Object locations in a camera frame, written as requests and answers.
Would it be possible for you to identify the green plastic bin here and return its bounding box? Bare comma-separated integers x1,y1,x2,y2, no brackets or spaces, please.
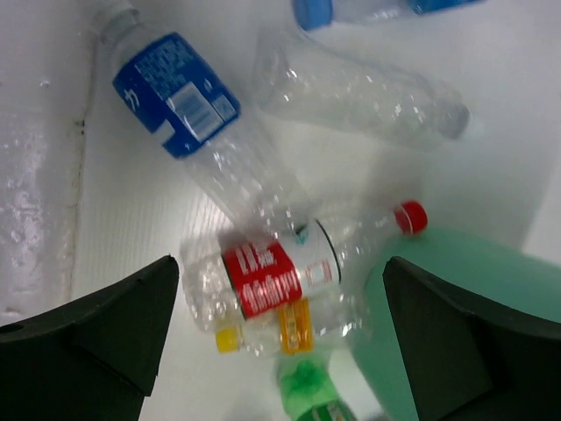
353,228,560,420

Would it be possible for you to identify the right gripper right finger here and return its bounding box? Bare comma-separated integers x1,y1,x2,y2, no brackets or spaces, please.
383,257,560,420

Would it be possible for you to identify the clear unlabelled plastic bottle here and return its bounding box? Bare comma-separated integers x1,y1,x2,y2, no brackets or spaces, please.
253,29,471,147

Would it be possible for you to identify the green plastic bottle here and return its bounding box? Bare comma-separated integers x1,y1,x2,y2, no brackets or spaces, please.
277,354,357,421

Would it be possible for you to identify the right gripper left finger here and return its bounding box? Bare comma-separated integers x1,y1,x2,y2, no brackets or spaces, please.
1,256,179,420

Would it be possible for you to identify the white cap blue label bottle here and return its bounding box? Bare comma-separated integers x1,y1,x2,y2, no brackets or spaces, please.
82,1,308,236

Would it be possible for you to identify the red cap red label bottle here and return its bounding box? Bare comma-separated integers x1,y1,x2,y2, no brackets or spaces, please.
182,200,429,332

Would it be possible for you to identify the yellow cap orange label bottle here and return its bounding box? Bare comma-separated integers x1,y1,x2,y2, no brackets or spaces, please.
215,293,364,356

